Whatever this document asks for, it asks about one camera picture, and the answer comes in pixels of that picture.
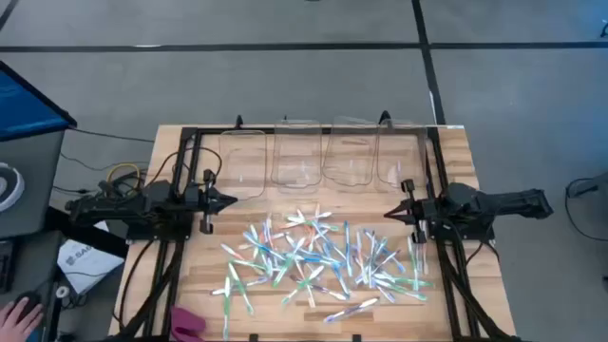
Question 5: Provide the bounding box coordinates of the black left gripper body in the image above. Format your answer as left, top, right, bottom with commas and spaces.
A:
182, 168, 215, 235

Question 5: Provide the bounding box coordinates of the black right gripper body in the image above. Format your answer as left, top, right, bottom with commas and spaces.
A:
400, 179, 444, 244

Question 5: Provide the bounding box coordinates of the clear plastic bin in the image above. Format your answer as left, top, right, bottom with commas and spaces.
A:
321, 115, 379, 187
271, 118, 324, 195
374, 118, 428, 194
218, 128, 268, 200

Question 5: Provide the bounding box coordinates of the pink cloth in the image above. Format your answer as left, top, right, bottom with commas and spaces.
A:
169, 306, 208, 342

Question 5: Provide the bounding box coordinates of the white printed paper sheet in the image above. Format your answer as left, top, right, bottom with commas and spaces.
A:
56, 220, 125, 295

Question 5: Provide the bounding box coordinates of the grey desk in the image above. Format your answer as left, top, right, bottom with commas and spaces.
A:
0, 130, 66, 241

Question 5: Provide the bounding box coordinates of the large white round roll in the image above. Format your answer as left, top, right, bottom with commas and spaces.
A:
0, 162, 26, 214

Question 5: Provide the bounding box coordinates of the black computer mouse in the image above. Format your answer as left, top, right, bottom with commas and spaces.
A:
12, 291, 43, 324

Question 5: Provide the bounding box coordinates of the monitor with blue screen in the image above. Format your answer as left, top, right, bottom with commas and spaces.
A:
0, 60, 78, 143

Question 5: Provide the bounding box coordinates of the person's hand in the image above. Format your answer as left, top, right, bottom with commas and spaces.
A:
0, 296, 45, 342

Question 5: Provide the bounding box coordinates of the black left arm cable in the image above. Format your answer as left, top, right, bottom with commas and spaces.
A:
146, 145, 224, 191

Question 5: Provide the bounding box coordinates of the black aluminium table frame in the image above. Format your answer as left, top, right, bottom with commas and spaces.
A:
116, 113, 523, 342

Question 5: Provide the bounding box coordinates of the yellow cable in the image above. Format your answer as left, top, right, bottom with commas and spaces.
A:
104, 162, 143, 191

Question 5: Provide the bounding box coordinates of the black monitor cable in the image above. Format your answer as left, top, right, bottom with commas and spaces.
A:
66, 125, 156, 143

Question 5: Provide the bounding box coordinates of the black arm base cable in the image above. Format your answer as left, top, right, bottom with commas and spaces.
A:
117, 239, 158, 332

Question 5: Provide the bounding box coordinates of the black floor cable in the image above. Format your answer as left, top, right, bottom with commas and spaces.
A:
563, 171, 608, 242

